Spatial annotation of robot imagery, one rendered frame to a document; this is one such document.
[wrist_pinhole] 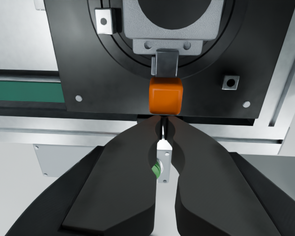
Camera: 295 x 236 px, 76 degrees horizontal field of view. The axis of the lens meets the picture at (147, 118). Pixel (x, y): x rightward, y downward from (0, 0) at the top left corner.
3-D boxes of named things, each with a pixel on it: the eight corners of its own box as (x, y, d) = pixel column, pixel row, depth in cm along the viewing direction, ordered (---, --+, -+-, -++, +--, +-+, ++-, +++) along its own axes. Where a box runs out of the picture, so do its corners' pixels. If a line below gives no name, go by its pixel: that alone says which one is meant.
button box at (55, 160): (167, 159, 36) (169, 185, 30) (59, 154, 37) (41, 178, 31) (170, 128, 33) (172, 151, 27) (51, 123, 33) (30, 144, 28)
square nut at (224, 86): (233, 87, 21) (236, 90, 20) (219, 86, 21) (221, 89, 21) (237, 73, 21) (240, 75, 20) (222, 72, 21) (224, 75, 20)
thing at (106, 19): (116, 33, 18) (113, 34, 16) (100, 33, 18) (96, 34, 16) (115, 8, 17) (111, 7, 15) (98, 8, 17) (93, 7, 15)
